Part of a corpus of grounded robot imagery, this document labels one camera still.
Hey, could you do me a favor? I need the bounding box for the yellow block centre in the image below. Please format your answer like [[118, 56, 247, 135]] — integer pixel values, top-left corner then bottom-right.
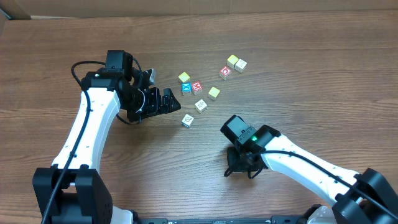
[[208, 87, 220, 101]]

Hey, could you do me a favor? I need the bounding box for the red letter M block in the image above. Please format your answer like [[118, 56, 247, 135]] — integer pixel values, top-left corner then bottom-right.
[[191, 81, 203, 95]]

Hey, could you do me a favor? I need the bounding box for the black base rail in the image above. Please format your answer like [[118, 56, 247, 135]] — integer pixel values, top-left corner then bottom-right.
[[134, 215, 307, 224]]

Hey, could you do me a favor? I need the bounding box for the red letter block right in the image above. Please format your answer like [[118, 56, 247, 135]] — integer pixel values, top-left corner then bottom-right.
[[219, 65, 231, 80]]

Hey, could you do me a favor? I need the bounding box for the white block far right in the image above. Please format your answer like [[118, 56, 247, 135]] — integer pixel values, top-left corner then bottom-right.
[[234, 58, 247, 73]]

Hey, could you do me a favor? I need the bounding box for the white ladybug block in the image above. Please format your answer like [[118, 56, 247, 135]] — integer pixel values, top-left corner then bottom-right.
[[195, 99, 208, 113]]

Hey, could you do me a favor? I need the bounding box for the white leaf block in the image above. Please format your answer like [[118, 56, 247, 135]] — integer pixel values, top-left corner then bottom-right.
[[182, 114, 194, 128]]

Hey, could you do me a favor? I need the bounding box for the yellow block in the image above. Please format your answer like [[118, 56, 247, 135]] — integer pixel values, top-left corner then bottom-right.
[[178, 72, 190, 83], [208, 87, 220, 101], [226, 54, 239, 69]]

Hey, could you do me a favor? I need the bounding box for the yellow block far right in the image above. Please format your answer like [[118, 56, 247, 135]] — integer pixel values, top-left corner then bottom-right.
[[226, 54, 239, 69]]

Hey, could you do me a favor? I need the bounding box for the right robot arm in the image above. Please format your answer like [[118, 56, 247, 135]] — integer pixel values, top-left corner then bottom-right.
[[220, 115, 397, 223]]

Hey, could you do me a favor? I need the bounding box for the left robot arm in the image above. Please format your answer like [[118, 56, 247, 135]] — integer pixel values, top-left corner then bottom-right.
[[32, 50, 181, 223]]

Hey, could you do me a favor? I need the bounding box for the blue letter block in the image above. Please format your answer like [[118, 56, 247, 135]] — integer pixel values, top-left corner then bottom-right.
[[182, 82, 192, 95]]

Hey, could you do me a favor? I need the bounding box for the yellow block left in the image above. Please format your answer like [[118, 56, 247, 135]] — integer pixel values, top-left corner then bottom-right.
[[178, 72, 190, 83]]

